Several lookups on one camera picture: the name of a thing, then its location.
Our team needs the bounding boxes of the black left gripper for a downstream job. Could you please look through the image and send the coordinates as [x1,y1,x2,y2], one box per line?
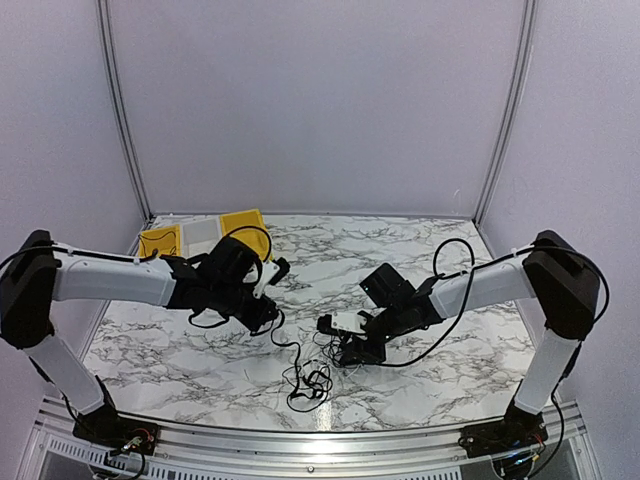
[209,280,280,333]

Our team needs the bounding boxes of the thick black cable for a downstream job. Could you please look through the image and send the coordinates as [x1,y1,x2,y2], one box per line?
[269,309,335,413]

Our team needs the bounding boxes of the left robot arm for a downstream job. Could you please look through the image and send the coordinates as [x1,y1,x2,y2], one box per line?
[1,229,290,445]

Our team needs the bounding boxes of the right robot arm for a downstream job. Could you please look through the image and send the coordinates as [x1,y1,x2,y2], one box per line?
[339,229,611,448]

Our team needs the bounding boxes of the white translucent bin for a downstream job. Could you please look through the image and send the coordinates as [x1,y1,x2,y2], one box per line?
[180,216,222,258]

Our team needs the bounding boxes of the yellow bin right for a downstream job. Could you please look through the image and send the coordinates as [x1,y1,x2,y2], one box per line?
[219,209,273,261]

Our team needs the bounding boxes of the yellow bin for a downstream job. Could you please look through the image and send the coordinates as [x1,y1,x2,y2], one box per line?
[219,209,273,261]
[138,225,181,258]

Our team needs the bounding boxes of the yellow bin left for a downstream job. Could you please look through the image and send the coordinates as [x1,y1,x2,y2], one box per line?
[138,225,181,258]

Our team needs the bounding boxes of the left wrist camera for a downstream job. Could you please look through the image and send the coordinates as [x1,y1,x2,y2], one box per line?
[253,257,290,299]

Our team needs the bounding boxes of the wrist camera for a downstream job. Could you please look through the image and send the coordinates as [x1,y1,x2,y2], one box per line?
[253,257,290,299]
[316,312,369,336]

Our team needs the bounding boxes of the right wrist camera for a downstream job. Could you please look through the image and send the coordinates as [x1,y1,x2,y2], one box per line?
[316,312,369,336]

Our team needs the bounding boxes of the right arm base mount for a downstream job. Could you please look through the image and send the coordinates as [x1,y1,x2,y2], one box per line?
[458,414,548,458]

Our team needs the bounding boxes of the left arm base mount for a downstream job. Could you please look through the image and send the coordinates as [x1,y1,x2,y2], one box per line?
[73,405,159,455]

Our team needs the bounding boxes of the aluminium front rail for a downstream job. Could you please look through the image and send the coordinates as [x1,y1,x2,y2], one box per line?
[29,394,589,480]

